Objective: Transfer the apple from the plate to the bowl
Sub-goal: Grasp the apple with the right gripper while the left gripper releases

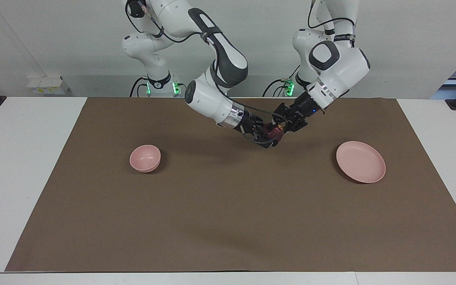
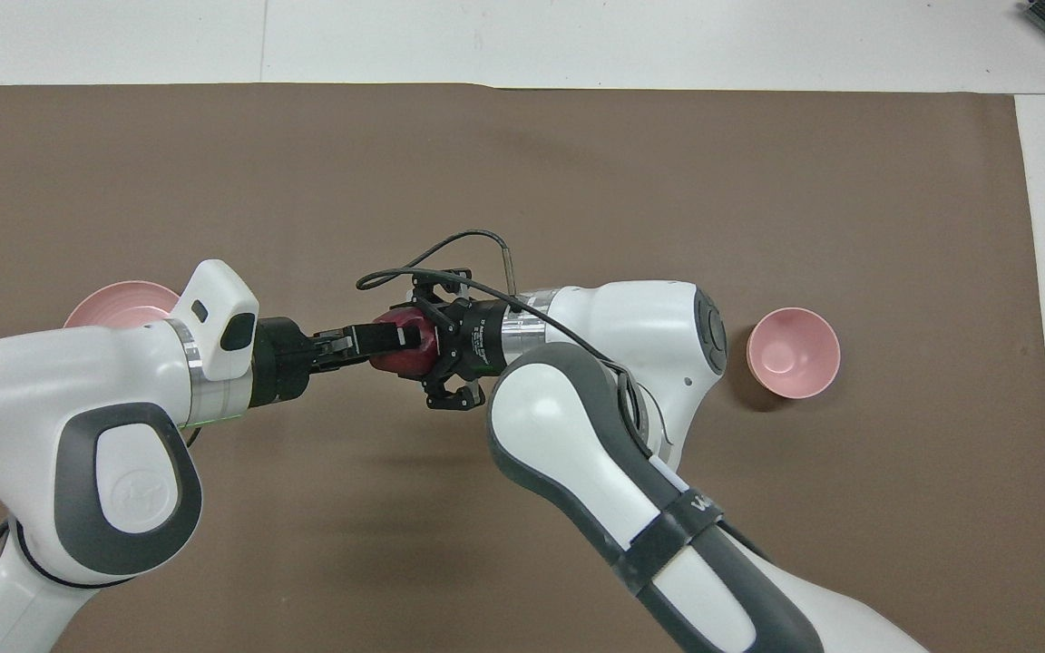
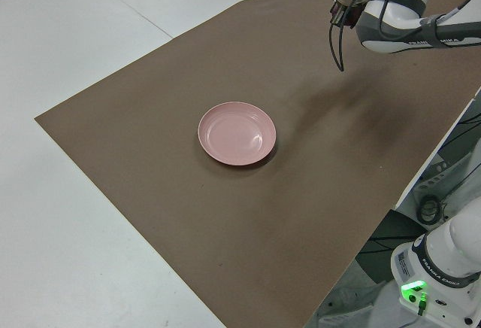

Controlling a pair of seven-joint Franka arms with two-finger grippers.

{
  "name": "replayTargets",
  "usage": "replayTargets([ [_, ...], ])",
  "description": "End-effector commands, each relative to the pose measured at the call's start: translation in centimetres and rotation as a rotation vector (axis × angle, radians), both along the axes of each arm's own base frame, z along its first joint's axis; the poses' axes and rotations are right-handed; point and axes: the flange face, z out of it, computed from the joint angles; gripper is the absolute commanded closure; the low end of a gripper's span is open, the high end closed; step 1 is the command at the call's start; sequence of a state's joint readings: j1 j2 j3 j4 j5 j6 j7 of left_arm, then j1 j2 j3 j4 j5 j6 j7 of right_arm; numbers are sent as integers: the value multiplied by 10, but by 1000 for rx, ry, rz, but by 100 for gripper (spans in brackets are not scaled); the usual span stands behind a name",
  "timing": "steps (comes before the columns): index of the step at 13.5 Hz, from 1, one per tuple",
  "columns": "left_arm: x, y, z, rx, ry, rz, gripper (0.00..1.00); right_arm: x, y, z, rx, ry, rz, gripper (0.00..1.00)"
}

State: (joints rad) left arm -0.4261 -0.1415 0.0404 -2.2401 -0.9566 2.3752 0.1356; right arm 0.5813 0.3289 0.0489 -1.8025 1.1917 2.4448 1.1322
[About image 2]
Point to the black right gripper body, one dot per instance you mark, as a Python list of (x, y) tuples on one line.
[(477, 337)]

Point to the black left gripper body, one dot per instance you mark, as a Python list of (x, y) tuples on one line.
[(279, 363)]

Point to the dark red apple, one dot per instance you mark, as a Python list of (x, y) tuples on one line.
[(395, 365)]

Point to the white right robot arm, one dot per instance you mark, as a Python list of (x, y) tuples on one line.
[(595, 435)]

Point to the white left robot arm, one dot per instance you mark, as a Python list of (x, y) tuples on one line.
[(42, 399)]

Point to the pink plate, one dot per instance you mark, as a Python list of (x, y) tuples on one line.
[(119, 307)]

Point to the pink bowl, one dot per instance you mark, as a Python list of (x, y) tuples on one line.
[(793, 354)]

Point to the brown table mat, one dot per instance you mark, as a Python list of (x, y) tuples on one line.
[(522, 163)]

